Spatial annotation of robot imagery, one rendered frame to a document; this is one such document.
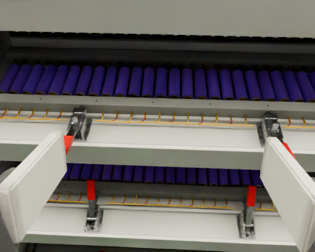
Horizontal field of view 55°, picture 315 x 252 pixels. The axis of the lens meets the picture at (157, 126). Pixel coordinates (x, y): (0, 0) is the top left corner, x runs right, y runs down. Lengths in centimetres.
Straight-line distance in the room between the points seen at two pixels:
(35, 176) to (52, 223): 43
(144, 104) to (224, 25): 16
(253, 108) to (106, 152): 22
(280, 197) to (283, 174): 1
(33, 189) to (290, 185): 13
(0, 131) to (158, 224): 30
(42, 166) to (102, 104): 28
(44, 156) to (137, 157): 27
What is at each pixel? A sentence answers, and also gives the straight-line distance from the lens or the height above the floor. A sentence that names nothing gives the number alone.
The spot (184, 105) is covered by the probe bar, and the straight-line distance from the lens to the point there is 44.
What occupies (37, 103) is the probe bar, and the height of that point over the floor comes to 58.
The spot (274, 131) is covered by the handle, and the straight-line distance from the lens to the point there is 43.
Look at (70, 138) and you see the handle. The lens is 39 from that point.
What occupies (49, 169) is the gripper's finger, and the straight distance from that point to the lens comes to 19.
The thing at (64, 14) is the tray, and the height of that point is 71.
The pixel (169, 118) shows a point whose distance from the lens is 44.
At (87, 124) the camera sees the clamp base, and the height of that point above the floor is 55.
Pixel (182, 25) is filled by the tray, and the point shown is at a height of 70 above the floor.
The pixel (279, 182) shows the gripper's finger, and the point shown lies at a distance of 18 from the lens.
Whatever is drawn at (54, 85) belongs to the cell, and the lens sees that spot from 50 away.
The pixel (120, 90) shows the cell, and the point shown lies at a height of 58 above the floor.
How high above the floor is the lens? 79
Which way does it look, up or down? 33 degrees down
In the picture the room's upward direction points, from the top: 1 degrees clockwise
